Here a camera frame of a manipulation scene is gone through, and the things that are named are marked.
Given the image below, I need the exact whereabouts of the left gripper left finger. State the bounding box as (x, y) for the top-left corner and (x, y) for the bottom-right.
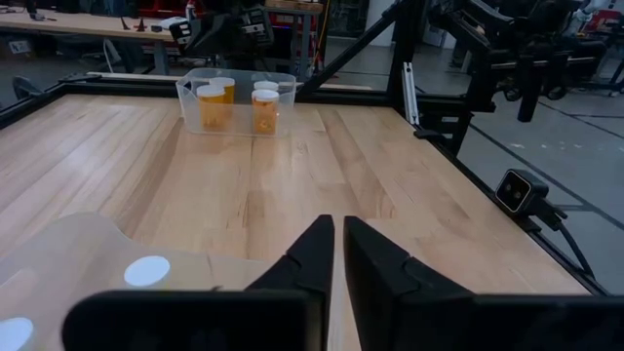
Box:
(61, 214), (336, 351)

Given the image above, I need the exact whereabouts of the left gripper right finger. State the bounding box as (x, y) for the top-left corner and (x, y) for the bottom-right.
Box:
(343, 215), (624, 351)

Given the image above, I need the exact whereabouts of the small pale pill bottle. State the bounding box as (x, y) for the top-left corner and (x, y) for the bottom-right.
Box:
(122, 254), (173, 292)

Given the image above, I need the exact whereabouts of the clear plastic bin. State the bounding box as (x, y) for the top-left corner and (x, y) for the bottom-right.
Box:
(0, 212), (279, 351)
(175, 66), (298, 139)

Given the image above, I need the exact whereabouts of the wooden shelf board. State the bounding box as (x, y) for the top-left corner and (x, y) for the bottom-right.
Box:
(264, 0), (326, 15)

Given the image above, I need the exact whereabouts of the light wooden workbench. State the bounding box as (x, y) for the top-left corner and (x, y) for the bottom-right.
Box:
(0, 6), (179, 77)

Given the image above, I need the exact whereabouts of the black aluminium table frame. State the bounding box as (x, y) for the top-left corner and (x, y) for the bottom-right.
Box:
(0, 0), (611, 298)

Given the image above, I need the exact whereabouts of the small table-edge camera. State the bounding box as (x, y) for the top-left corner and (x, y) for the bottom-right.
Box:
(493, 167), (550, 218)

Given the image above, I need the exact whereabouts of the silver aluminium bracket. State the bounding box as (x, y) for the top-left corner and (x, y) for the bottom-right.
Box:
(400, 59), (422, 127)

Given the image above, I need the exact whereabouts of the black table camera cable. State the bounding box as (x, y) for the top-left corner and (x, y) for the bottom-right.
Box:
(534, 198), (599, 283)

